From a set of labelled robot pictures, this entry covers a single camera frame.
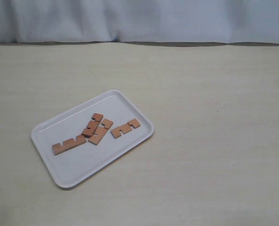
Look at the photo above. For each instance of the notched wooden piece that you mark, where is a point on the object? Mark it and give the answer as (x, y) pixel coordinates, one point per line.
(125, 128)
(92, 125)
(100, 131)
(68, 144)

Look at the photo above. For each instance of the white plastic tray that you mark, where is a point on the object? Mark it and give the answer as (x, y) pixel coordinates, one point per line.
(73, 166)

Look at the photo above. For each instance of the white cloth backdrop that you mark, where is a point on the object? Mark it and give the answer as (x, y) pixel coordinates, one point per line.
(225, 21)

